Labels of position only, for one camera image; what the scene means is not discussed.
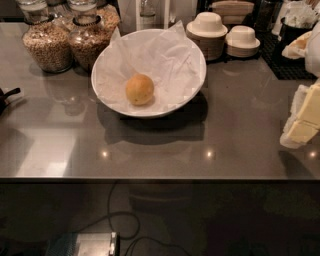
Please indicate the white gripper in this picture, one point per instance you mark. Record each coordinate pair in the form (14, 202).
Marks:
(314, 53)

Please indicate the orange fruit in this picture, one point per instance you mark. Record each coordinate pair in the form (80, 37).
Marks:
(139, 89)

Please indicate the white bowl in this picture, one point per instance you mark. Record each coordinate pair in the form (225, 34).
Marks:
(110, 103)

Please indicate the black container with napkins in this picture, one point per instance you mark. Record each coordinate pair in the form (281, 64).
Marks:
(299, 18)

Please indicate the right stack of paper bowls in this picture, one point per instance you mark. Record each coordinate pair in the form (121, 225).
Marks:
(241, 42)

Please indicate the stack of paper bowls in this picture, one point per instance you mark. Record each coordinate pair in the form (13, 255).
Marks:
(241, 42)
(208, 32)

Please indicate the wooden box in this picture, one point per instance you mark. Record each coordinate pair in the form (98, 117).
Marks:
(232, 11)

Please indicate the left stack of paper bowls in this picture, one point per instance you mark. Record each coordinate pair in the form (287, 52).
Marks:
(208, 32)

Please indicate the white paper liner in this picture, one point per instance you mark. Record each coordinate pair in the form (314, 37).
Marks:
(160, 56)

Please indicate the clear glass bottle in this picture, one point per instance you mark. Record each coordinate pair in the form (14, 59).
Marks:
(147, 9)

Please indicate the rear glass grain jar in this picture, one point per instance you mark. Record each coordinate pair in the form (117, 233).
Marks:
(109, 16)

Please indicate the glass grain jar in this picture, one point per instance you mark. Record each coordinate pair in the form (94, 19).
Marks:
(45, 41)
(89, 37)
(109, 16)

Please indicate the right glass grain jar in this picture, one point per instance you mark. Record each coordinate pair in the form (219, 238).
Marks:
(89, 37)

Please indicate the left glass grain jar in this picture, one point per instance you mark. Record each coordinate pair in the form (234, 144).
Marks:
(45, 41)

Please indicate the metal box under table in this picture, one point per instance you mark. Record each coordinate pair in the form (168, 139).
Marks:
(84, 244)

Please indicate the black handle object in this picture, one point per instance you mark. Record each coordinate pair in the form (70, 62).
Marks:
(5, 96)

